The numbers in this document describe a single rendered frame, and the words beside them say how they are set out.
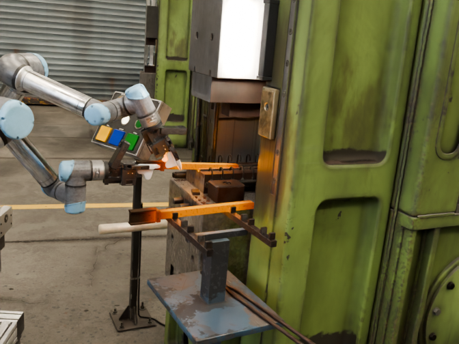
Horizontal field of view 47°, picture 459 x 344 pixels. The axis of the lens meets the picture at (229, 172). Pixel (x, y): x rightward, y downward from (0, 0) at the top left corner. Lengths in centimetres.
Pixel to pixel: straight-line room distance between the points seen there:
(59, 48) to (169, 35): 340
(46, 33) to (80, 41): 58
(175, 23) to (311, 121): 523
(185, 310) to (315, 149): 66
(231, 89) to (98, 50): 791
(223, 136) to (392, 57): 81
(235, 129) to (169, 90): 457
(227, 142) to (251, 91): 37
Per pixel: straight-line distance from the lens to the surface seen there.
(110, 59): 985
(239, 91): 201
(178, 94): 687
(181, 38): 683
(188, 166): 205
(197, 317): 164
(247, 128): 235
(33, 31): 981
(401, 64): 190
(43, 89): 195
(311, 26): 167
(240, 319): 164
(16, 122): 173
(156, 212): 164
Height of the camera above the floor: 153
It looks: 15 degrees down
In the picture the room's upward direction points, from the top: 5 degrees clockwise
